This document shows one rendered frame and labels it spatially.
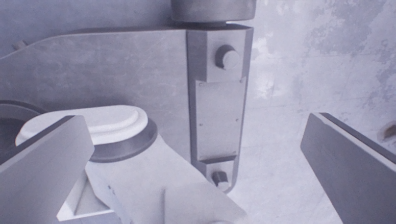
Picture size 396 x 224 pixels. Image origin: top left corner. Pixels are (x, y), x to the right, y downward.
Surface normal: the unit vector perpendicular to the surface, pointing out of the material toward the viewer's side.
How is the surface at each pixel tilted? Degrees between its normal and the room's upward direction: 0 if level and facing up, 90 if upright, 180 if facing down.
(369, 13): 0
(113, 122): 90
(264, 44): 0
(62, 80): 0
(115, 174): 90
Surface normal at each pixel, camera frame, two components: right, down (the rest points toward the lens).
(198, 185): -0.10, -0.99
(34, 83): 0.19, 0.47
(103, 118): -0.01, -0.88
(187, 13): -0.61, 0.41
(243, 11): 0.59, 0.40
